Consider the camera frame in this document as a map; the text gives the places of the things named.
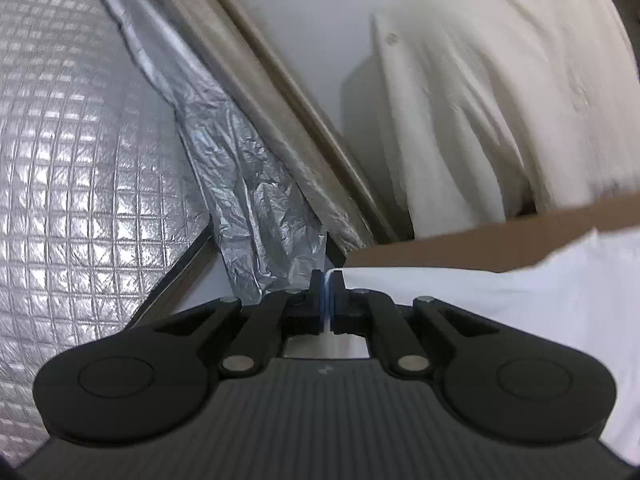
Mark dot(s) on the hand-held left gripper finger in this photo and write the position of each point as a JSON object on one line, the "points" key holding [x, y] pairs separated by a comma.
{"points": [[320, 305], [332, 305]]}

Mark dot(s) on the white garment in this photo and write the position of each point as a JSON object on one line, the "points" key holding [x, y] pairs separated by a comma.
{"points": [[560, 310]]}

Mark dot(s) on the silver crinkled foil curtain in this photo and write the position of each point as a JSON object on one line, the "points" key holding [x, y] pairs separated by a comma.
{"points": [[250, 195]]}

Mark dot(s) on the brown cardboard sheet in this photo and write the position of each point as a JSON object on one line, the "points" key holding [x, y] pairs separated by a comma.
{"points": [[450, 247]]}

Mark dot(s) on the cream draped cloth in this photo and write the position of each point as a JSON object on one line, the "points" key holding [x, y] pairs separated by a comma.
{"points": [[490, 90]]}

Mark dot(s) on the silver quilted insulation sheet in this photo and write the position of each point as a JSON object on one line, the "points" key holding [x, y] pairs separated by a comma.
{"points": [[75, 160]]}

